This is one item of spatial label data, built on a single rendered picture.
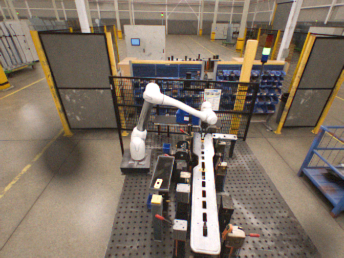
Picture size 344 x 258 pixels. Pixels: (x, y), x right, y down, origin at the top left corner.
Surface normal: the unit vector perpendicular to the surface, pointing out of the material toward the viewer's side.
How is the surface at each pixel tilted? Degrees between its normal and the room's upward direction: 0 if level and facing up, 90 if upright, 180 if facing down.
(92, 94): 88
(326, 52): 90
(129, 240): 0
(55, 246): 0
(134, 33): 90
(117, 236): 0
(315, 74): 92
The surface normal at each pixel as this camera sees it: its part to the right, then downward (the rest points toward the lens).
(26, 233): 0.02, -0.85
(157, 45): 0.05, 0.52
